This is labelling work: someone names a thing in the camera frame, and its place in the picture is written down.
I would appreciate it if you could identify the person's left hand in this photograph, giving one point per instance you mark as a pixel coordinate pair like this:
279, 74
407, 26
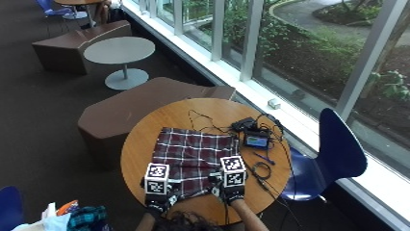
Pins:
159, 201

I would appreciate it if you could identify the person's right hand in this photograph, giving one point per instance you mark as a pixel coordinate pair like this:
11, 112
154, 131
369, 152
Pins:
232, 193

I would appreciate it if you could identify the white marker cube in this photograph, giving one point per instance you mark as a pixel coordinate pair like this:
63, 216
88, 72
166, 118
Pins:
156, 178
234, 171

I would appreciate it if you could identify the maroon plaid skirt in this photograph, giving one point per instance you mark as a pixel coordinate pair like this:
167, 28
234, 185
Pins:
195, 155

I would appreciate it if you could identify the blue pen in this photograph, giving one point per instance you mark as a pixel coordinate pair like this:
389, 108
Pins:
265, 158

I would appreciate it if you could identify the black device with screen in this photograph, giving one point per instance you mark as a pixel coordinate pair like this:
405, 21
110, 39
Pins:
256, 141

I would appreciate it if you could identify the small black box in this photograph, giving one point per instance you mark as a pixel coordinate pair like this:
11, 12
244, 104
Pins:
244, 123

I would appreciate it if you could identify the teal plaid cloth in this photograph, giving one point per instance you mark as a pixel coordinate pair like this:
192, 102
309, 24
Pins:
87, 218

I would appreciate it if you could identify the orange packet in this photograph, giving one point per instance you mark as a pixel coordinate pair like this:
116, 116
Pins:
68, 207

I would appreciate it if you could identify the large brown bench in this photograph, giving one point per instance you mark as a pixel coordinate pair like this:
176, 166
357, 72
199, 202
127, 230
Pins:
136, 112

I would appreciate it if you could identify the small white sill object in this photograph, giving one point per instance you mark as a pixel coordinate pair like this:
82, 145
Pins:
275, 103

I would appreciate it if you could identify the dark blue chair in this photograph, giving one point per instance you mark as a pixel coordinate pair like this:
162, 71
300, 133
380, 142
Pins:
337, 157

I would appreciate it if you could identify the white plastic bag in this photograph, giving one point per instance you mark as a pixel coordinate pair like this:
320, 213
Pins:
44, 222

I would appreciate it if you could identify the blue chair edge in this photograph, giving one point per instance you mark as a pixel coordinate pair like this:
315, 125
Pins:
10, 208

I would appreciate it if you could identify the round grey side table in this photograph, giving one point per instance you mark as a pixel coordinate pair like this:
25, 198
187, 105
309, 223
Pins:
120, 54

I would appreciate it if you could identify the small brown bench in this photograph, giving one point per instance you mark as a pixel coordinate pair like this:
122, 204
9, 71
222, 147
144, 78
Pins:
72, 48

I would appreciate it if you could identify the round wooden cafe table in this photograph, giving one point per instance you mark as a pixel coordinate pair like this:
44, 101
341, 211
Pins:
79, 2

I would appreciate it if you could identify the blue chair with metal legs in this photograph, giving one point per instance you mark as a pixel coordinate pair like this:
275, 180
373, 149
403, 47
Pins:
54, 10

